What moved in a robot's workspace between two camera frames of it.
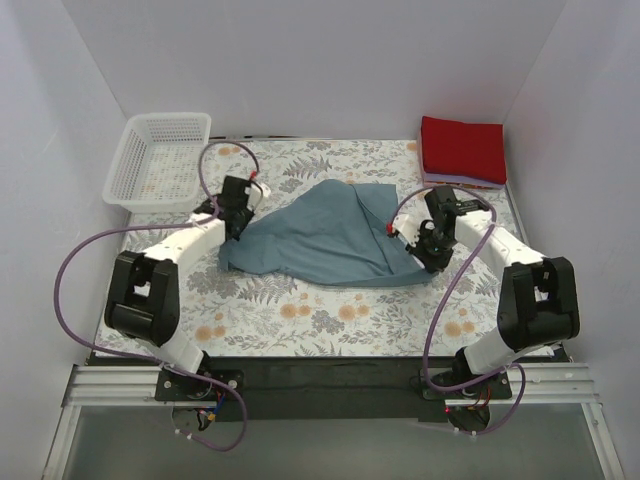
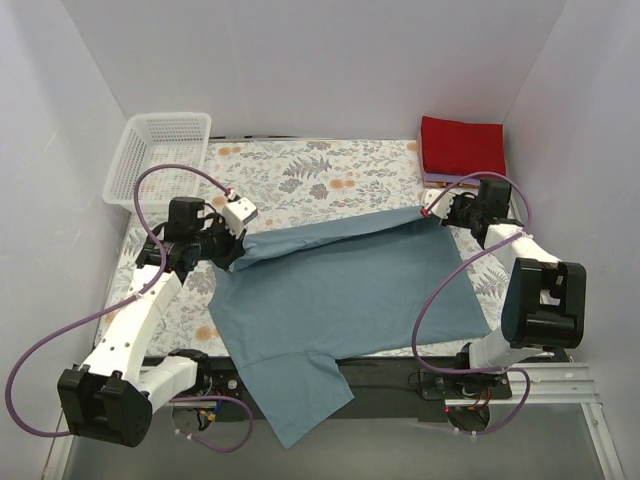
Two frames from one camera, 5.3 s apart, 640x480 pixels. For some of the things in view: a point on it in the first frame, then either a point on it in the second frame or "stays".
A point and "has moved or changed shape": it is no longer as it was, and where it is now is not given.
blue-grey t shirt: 331,233 has moved or changed shape
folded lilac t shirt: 461,180 stays
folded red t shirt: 456,149 stays
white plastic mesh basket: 155,167 stays
